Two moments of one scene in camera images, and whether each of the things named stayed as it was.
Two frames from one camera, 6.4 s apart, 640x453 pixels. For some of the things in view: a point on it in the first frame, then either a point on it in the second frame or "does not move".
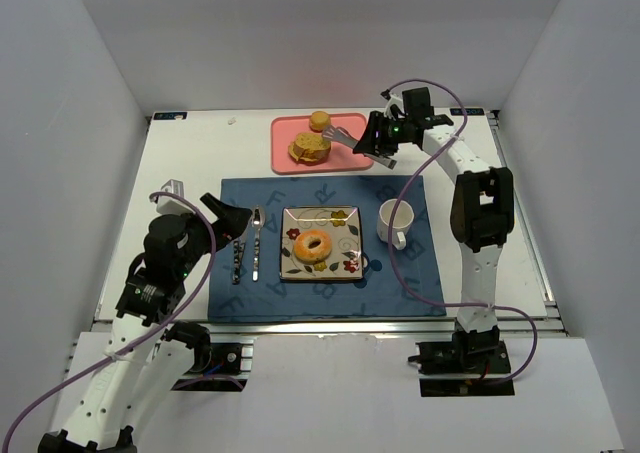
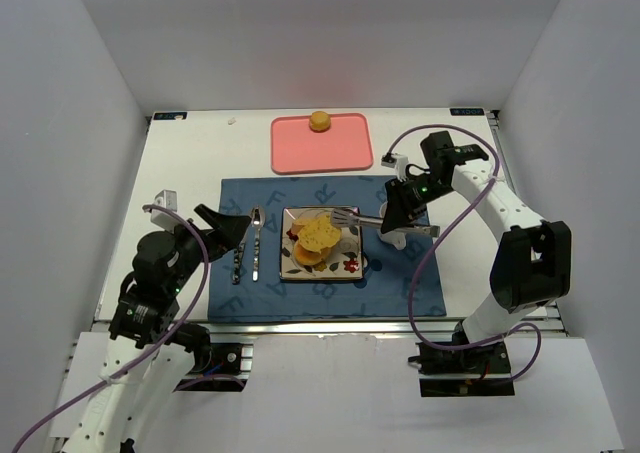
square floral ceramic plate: x=343 y=226 does not move
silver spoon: x=258 y=217 does not move
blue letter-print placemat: x=377 y=294 does not move
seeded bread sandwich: x=310 y=148 → x=316 y=233
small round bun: x=318 y=121 does not move
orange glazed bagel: x=312 y=255 does not move
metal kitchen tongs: x=342 y=135 → x=346 y=218
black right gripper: x=376 y=134 → x=400 y=202
